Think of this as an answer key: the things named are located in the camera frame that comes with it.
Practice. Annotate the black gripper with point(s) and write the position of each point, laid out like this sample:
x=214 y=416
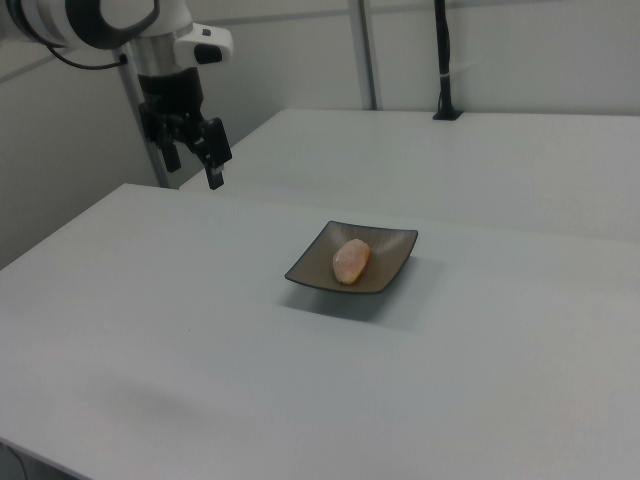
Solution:
x=170 y=95

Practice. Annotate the black pole stand white band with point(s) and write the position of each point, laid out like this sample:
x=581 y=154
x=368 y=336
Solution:
x=442 y=50

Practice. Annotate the orange sugared bread roll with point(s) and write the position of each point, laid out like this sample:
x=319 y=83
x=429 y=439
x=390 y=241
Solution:
x=350 y=262

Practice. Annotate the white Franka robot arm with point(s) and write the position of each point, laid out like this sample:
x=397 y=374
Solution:
x=50 y=20

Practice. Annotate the square brown ceramic plate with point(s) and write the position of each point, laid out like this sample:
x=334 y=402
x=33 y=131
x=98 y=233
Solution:
x=310 y=272

